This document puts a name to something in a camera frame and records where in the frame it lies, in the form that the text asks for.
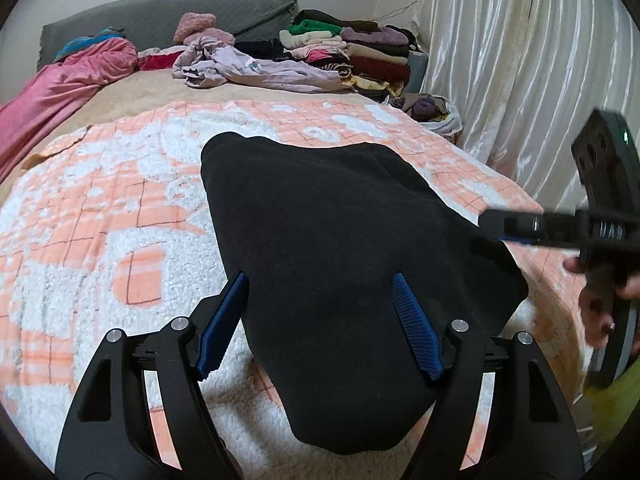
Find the magenta satin quilt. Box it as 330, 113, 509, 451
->
1, 37, 138, 178

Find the lilac crumpled garment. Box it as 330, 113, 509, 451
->
171, 36, 348, 93

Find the grey bed headboard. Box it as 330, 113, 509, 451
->
37, 0, 298, 67

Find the black sweater with orange trim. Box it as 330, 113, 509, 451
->
201, 132, 528, 455

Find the white satin curtain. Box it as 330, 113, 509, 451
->
414, 0, 639, 209

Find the red garment by headboard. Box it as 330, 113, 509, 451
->
138, 46, 186, 72

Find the bag of clothes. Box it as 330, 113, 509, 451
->
390, 93, 463, 138

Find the stack of folded clothes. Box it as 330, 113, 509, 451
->
235, 9, 427, 103

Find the pink fluffy garment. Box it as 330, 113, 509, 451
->
172, 12, 235, 46

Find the green sleeve right forearm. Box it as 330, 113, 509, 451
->
586, 360, 640, 448

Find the right hand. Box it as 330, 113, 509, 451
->
578, 273, 640, 350

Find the blue garment by headboard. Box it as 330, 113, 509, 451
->
53, 27, 126, 63

